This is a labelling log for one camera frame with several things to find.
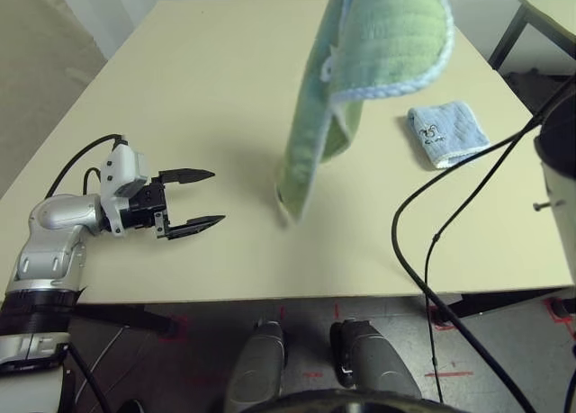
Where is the black table leg base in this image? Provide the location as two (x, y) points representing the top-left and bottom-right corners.
(71, 302), (188, 340)
(427, 291), (576, 331)

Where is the beige side table black frame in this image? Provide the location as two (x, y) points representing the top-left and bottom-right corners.
(488, 0), (576, 79)

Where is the folded light blue towel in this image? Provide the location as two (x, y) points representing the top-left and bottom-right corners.
(407, 100), (491, 170)

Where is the beige fabric curtain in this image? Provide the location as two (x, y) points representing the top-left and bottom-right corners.
(0, 0), (109, 198)

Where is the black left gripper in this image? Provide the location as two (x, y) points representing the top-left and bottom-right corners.
(123, 167), (227, 242)

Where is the green towel with white trim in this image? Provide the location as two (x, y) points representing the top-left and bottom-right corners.
(274, 0), (455, 228)

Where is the black right camera cable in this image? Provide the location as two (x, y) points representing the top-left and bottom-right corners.
(391, 77), (576, 413)

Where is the grey robot left leg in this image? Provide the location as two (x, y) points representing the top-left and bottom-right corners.
(223, 320), (288, 413)

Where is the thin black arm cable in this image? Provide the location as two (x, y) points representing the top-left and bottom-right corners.
(423, 115), (541, 408)

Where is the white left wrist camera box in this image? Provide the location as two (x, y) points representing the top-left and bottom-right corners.
(99, 136), (149, 237)

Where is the dark robot torso rim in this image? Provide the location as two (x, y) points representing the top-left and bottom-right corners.
(265, 388), (442, 413)

